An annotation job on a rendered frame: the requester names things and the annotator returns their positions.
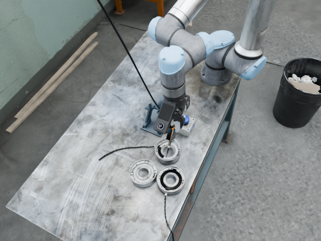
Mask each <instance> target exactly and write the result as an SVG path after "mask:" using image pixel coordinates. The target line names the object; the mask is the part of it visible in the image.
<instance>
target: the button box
mask: <svg viewBox="0 0 321 241"><path fill-rule="evenodd" d="M189 118H190V120H189V122H188V123H186V124H184V125H183V127H182V128H181V130H180V131H179V132H178V134H181V135H183V136H186V137H190V135H191V133H192V131H193V129H194V127H195V119H194V118H191V117H189Z"/></svg>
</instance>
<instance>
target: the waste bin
mask: <svg viewBox="0 0 321 241"><path fill-rule="evenodd" d="M293 74H295V75H296V76H297V77H300V80H301V78H302V77H303V76H305V75H307V76H309V77H310V78H311V79H312V78H313V77H316V78H317V81H316V82H312V83H314V84H316V85H318V86H320V90H319V91H318V92H319V93H310V92H306V91H303V90H300V89H298V88H297V87H295V86H294V85H292V84H291V83H290V82H289V80H288V78H289V77H292V75H293ZM320 107H321V60H319V59H317V58H312V57H299V58H295V59H292V60H291V61H289V62H288V63H287V64H286V65H285V67H284V70H283V74H282V77H281V80H280V86H279V90H278V94H277V97H276V101H275V104H274V107H273V115H274V117H275V119H276V120H277V121H278V122H279V123H280V124H282V125H284V126H286V127H290V128H301V127H303V126H305V125H306V124H308V122H309V121H310V120H311V118H312V117H313V116H314V114H315V113H316V112H317V110H318V109H319V108H320Z"/></svg>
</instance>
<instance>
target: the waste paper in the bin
mask: <svg viewBox="0 0 321 241"><path fill-rule="evenodd" d="M288 80H289V82H290V83H291V84H292V85H294V86H295V87H297V88H298V89H300V90H303V91H306V92H310V93H319V92H318V91H319V90H320V86H318V85H316V84H314V83H312V82H316V81H317V78H316V77H313V78H312V79H311V78H310V77H309V76H307V75H305V76H303V77H302V78H301V80H300V77H297V76H296V75H295V74H293V75H292V77H289V78H288Z"/></svg>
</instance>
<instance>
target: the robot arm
mask: <svg viewBox="0 0 321 241"><path fill-rule="evenodd" d="M207 1H208V0H178V1H177V2H176V3H175V4H174V6H173V7H172V8H171V9H170V11H169V12H168V13H167V14H166V16H165V17H164V18H163V17H156V18H154V19H152V20H151V22H150V23H149V26H148V34H149V36H150V37H151V38H152V39H153V40H155V41H156V42H157V43H159V44H161V45H163V46H165V48H163V49H162V50H161V51H160V53H159V70H160V81H161V89H162V94H163V97H164V100H163V103H162V106H161V108H160V111H159V114H158V116H157V119H156V122H155V124H154V127H153V129H154V130H155V131H157V132H160V133H163V134H166V133H167V132H168V130H169V128H170V127H171V121H172V120H174V122H173V123H174V125H175V132H176V133H178V132H179V131H180V130H181V128H182V127H183V125H184V124H185V115H184V116H182V115H183V111H184V109H185V106H186V109H188V107H189V106H190V96H189V95H186V94H185V74H186V73H187V72H189V71H190V70H191V69H192V68H194V67H195V66H196V65H198V64H199V63H200V62H201V61H203V60H205V62H204V64H203V66H202V68H201V73H200V76H201V79H202V80H203V82H205V83H206V84H208V85H211V86H222V85H225V84H227V83H228V82H229V81H230V80H231V77H232V72H233V73H235V74H237V75H238V76H240V77H242V78H244V79H245V80H251V79H253V78H254V77H255V76H256V75H257V74H258V73H259V72H260V71H261V69H262V68H263V66H264V65H265V63H266V61H267V58H266V57H265V56H263V52H264V47H263V45H262V43H263V40H264V37H265V34H266V31H267V28H268V24H269V21H270V18H271V15H272V12H273V9H274V6H275V3H276V0H250V2H249V6H248V10H247V14H246V19H245V23H244V27H243V30H242V34H241V38H240V41H238V42H236V41H235V37H234V35H233V33H231V32H229V31H223V30H222V31H216V32H213V33H211V34H210V35H209V34H207V33H205V32H200V33H197V34H196V35H192V34H191V33H189V32H187V31H185V30H184V29H185V28H186V27H187V26H188V24H189V23H190V22H191V21H192V20H193V18H194V17H195V16H196V14H197V13H198V12H199V11H200V10H201V8H202V7H203V6H204V5H205V3H206V2H207ZM184 97H187V99H185V98H184ZM188 101H189V104H188V105H187V102H188Z"/></svg>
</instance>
